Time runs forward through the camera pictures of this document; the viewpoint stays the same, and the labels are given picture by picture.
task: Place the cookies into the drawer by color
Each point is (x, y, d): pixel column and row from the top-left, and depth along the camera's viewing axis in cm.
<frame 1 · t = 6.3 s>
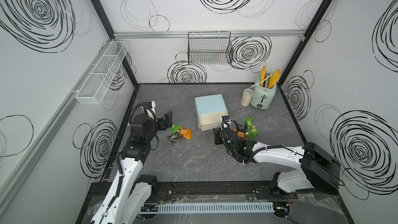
left hand: (163, 113, 76), fingers open
right hand: (215, 130, 83), fingers open
light blue drawer box: (210, 110, 89), point 15 cm above the table
mint green toaster: (262, 97, 98), point 13 cm above the table
clear jar with oats: (247, 95, 103), point 10 cm above the table
green cookie packet left: (174, 128, 97), on the table
orange cookie packet left: (187, 133, 95), on the table
black cookie packet left: (173, 138, 92), point 2 cm above the table
green cookie packet right upper: (249, 121, 100), on the table
green cookie packet right lower: (253, 132, 93), point 3 cm above the table

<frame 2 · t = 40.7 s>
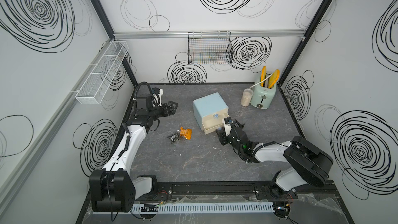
left hand: (171, 105, 81), fingers open
right hand: (219, 130, 88), fingers open
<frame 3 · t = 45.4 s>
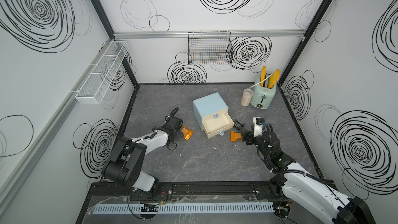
left hand: (174, 135, 93), fingers open
right hand: (246, 127, 81), fingers open
orange cookie packet right: (235, 136, 93), on the table
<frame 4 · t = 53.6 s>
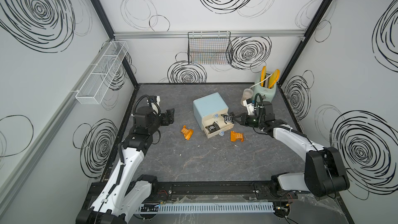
left hand: (166, 109, 76), fingers open
right hand: (234, 118, 84), fingers closed
